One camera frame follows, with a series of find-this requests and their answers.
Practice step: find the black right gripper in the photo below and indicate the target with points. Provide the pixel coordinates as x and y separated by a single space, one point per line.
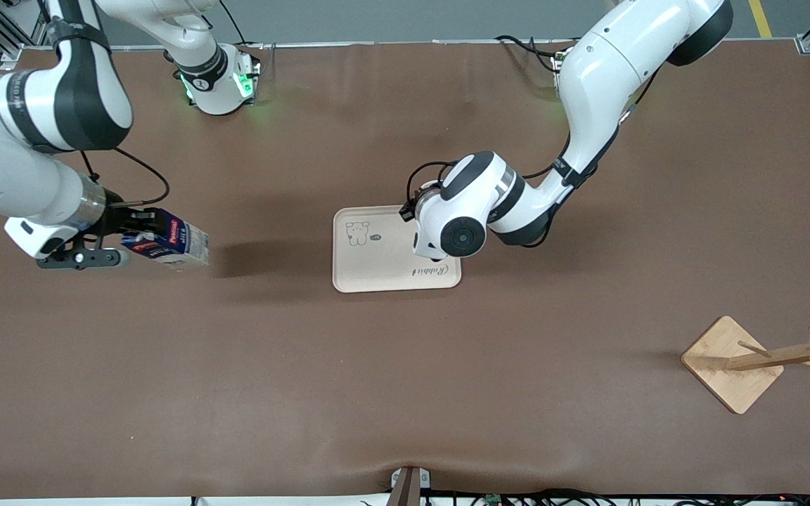
118 220

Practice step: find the blue milk carton green cap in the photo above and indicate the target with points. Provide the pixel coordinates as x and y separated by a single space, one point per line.
180 246

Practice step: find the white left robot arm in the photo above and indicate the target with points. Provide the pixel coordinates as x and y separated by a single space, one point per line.
602 70

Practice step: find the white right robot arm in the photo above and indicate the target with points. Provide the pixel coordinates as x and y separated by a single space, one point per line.
25 112

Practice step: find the cream plastic tray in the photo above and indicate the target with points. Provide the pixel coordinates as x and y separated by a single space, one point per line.
377 263

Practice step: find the brown table mat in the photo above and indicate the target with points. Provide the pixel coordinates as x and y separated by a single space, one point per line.
405 386

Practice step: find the small green circuit board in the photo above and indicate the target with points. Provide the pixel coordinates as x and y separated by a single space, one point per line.
493 500

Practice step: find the wooden mug tree stand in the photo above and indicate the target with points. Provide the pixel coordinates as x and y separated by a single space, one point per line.
728 369

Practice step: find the metal camera mount clamp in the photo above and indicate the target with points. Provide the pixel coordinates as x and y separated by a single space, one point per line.
409 485

